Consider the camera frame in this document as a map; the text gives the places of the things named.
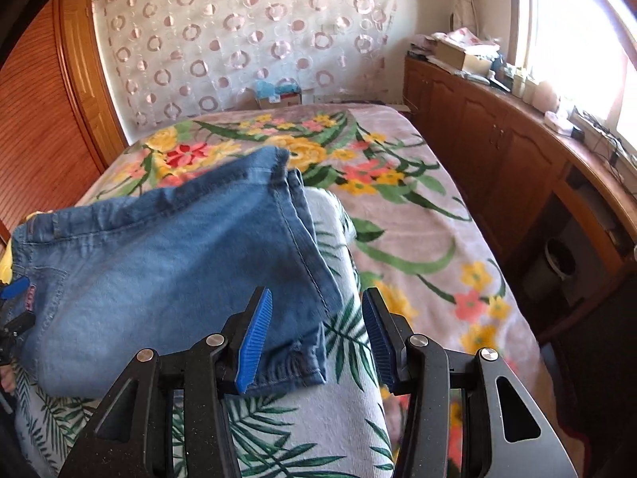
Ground wooden wardrobe doors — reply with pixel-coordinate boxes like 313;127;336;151
0;0;127;245

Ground blue item at headboard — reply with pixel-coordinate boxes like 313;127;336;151
239;80;317;110

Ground beige box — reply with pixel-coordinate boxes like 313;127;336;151
435;39;491;73

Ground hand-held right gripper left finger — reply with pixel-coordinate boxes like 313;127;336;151
59;286;274;478

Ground stack of papers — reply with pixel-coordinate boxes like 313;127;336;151
408;35;440;61

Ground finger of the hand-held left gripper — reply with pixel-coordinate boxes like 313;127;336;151
0;311;35;357
0;278;29;304

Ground blue denim pants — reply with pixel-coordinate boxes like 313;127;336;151
10;147;344;399

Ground floral print blanket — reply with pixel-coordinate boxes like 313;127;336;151
74;104;545;478

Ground wooden cabinet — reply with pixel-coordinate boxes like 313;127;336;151
402;55;637;344

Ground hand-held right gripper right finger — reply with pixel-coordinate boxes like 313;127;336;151
361;286;580;478

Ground grey trash bin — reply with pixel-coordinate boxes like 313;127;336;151
522;236;580;302

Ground leaf print blanket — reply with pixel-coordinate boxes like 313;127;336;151
12;186;399;478

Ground circle pattern wall curtain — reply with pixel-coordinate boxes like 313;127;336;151
97;0;404;133

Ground white power strip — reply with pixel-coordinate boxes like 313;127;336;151
568;110;637;175

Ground pink patterned cloth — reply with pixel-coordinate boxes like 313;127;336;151
434;27;501;48

